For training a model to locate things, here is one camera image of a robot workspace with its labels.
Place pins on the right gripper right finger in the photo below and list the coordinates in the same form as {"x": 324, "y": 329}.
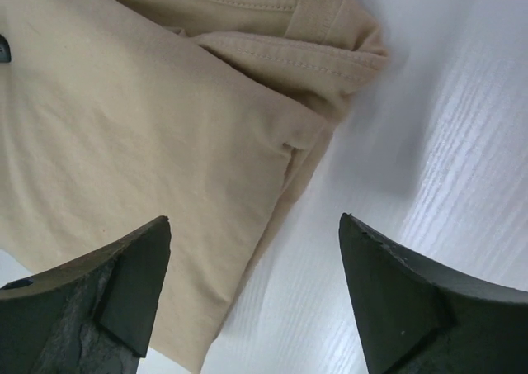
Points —
{"x": 415, "y": 315}

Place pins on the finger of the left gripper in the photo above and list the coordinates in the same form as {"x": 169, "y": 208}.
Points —
{"x": 5, "y": 51}

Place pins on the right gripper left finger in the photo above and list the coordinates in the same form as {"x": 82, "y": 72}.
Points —
{"x": 94, "y": 314}

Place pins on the beige t-shirt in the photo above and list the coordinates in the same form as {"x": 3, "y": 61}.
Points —
{"x": 214, "y": 113}

